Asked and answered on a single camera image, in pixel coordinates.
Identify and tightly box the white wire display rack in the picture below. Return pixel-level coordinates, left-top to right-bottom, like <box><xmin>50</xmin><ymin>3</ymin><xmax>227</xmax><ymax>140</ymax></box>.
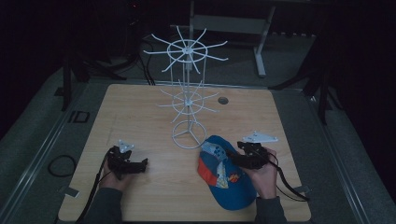
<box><xmin>143</xmin><ymin>25</ymin><xmax>230</xmax><ymax>150</ymax></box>

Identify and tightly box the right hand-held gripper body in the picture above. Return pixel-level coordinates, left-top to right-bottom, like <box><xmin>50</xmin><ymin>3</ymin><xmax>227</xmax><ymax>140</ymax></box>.
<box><xmin>236</xmin><ymin>131</ymin><xmax>279</xmax><ymax>171</ymax></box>

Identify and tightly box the white metal table frame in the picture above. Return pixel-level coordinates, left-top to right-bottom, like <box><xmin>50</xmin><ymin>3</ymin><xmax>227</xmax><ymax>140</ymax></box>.
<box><xmin>188</xmin><ymin>0</ymin><xmax>278</xmax><ymax>78</ymax></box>

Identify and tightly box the person's right hand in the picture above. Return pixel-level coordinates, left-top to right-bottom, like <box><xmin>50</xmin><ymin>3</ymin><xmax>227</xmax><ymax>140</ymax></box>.
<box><xmin>237</xmin><ymin>147</ymin><xmax>278</xmax><ymax>200</ymax></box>

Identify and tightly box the black floor socket box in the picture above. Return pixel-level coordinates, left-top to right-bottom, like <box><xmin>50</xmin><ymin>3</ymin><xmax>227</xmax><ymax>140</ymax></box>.
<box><xmin>67</xmin><ymin>110</ymin><xmax>91</xmax><ymax>124</ymax></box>

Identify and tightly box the black tripod stand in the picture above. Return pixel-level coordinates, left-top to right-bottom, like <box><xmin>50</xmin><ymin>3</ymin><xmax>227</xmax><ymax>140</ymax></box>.
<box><xmin>269</xmin><ymin>36</ymin><xmax>344</xmax><ymax>125</ymax></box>

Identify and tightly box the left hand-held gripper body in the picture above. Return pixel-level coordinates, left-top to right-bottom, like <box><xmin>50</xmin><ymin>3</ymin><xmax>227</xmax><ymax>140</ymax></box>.
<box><xmin>106</xmin><ymin>139</ymin><xmax>140</xmax><ymax>181</ymax></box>

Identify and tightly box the blue and orange cap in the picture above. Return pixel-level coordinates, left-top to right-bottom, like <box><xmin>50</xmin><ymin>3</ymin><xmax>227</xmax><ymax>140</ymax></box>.
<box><xmin>196</xmin><ymin>134</ymin><xmax>258</xmax><ymax>211</ymax></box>

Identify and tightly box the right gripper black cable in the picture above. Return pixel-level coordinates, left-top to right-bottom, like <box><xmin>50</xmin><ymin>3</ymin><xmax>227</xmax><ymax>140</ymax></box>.
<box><xmin>264</xmin><ymin>152</ymin><xmax>311</xmax><ymax>203</ymax></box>

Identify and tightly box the person's left hand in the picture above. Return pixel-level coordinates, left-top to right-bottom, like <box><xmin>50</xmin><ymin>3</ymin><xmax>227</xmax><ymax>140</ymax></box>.
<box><xmin>99</xmin><ymin>159</ymin><xmax>135</xmax><ymax>192</ymax></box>

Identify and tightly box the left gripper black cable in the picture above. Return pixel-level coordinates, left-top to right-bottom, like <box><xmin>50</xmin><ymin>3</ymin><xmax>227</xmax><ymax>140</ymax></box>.
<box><xmin>75</xmin><ymin>153</ymin><xmax>110</xmax><ymax>223</ymax></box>

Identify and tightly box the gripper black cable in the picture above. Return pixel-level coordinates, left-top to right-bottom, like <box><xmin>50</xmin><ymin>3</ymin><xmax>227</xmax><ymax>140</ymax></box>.
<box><xmin>264</xmin><ymin>152</ymin><xmax>311</xmax><ymax>203</ymax></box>
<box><xmin>75</xmin><ymin>153</ymin><xmax>110</xmax><ymax>223</ymax></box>

